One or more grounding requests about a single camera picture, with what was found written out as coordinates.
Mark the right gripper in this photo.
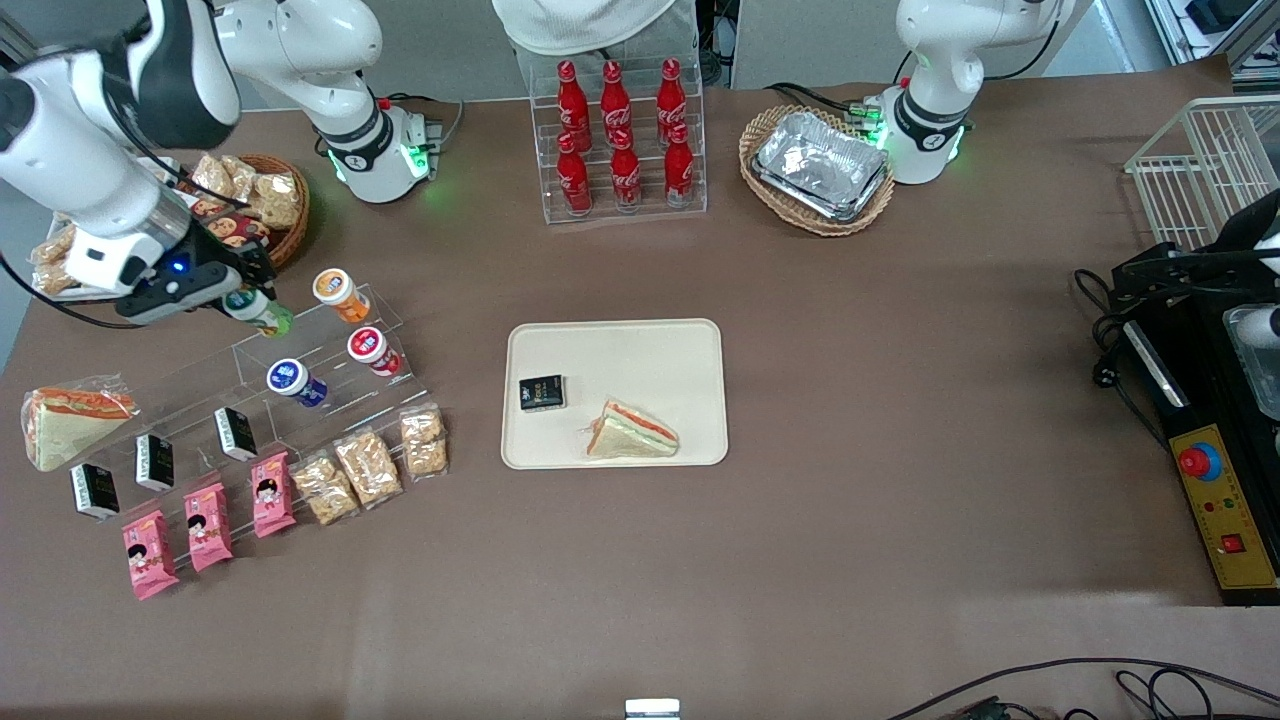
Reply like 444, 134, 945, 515
65, 205, 280, 311

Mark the green gum bottle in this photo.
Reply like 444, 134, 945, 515
222, 288, 297, 338

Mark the orange gum bottle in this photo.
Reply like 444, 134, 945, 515
312, 267, 373, 325

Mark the blue gum bottle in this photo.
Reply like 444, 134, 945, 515
266, 358, 329, 409

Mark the red gum bottle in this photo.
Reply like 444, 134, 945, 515
346, 326, 404, 378

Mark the cream plastic tray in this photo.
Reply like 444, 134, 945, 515
500, 319, 730, 471

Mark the pink cookie pack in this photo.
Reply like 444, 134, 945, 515
183, 482, 234, 573
122, 510, 181, 601
190, 200, 271, 253
250, 452, 298, 539

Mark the wicker snack basket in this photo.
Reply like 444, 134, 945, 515
183, 153, 312, 273

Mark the clear-wrapped peanut brittle pack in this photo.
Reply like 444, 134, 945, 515
333, 428, 404, 511
290, 450, 361, 526
190, 153, 236, 201
400, 405, 449, 481
28, 225, 83, 298
222, 155, 265, 203
250, 172, 304, 231

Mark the clear acrylic step stand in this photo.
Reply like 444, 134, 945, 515
232, 285, 431, 453
95, 345, 301, 561

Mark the black tissue pack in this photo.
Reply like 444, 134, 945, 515
69, 463, 121, 523
518, 374, 567, 413
213, 406, 259, 463
135, 432, 176, 493

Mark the wrapped triangle sandwich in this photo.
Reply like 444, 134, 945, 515
585, 399, 681, 461
20, 375, 141, 473

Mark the red cola bottle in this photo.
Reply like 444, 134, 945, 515
664, 122, 696, 208
556, 60, 589, 151
600, 60, 633, 146
657, 57, 689, 141
557, 133, 593, 217
610, 128, 643, 213

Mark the clear acrylic bottle rack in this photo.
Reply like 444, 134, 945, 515
528, 55, 708, 226

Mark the person in white shirt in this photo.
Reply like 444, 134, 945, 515
492, 0, 683, 57

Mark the wicker basket with foil trays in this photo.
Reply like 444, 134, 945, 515
738, 105, 896, 238

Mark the stack of foil trays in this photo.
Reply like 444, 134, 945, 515
752, 110, 891, 221

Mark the black sealing machine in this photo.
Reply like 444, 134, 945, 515
1110, 188, 1280, 607

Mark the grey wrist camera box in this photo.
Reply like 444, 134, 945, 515
113, 262, 244, 327

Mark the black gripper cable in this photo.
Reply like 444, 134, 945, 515
0, 250, 136, 331

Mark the black left arm base cable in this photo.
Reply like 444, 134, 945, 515
765, 82, 886, 126

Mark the black machine power cable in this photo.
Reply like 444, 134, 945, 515
1073, 265, 1171, 446

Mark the black cable on table edge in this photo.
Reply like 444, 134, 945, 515
885, 657, 1280, 720

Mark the white wire basket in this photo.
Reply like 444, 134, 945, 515
1125, 95, 1280, 251

